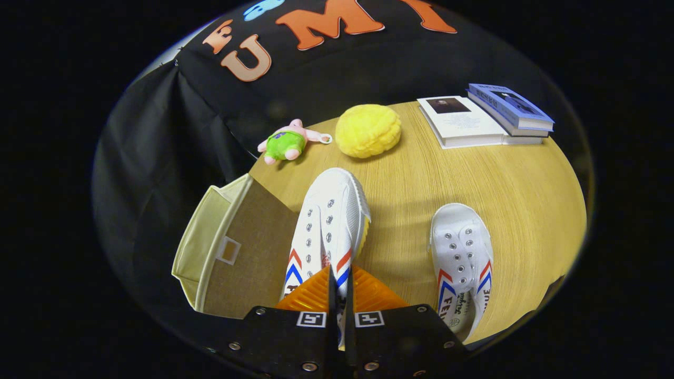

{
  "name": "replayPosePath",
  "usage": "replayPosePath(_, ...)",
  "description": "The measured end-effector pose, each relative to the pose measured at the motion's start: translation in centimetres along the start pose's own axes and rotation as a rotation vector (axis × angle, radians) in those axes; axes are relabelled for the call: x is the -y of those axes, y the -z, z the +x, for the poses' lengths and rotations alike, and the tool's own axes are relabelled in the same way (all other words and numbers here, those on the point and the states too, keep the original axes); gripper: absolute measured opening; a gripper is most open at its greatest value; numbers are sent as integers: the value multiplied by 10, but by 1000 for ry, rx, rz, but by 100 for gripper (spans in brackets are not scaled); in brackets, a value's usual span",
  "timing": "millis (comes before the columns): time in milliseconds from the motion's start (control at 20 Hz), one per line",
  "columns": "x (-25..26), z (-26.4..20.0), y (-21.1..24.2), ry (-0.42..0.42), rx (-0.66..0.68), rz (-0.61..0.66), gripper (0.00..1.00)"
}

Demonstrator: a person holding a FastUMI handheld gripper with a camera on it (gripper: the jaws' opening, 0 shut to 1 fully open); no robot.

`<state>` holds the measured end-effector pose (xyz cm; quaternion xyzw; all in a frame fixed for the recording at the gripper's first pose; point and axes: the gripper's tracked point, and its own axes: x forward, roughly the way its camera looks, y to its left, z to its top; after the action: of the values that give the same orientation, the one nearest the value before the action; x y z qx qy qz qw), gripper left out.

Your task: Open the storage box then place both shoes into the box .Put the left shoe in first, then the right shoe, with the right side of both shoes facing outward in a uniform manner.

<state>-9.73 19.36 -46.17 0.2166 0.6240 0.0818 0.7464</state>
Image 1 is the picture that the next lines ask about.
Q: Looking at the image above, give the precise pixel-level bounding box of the yellow round sponge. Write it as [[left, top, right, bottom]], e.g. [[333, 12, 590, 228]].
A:
[[335, 104, 402, 159]]

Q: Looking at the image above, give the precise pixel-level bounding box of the white canvas shoe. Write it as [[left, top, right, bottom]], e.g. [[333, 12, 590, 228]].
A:
[[429, 203, 494, 343], [282, 167, 372, 351]]

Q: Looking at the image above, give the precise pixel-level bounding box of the beige linen storage box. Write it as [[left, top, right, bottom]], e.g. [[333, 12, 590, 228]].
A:
[[171, 173, 301, 319]]

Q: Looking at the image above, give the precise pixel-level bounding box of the black backdrop cloth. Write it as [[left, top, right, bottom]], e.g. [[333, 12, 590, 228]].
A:
[[92, 0, 593, 364]]

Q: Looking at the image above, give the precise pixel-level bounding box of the white book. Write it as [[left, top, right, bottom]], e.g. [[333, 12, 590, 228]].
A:
[[417, 95, 543, 149]]

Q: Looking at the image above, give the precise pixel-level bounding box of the pink and green plush toy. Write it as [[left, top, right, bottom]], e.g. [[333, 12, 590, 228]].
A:
[[257, 119, 333, 165]]

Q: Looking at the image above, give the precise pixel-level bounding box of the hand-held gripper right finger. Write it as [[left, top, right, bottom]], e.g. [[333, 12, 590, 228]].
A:
[[345, 265, 469, 379]]

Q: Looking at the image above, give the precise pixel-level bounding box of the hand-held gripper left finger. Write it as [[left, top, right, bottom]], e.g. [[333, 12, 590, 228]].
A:
[[203, 265, 339, 379]]

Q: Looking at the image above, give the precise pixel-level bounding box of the blue book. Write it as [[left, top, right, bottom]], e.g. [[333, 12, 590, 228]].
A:
[[466, 83, 555, 137]]

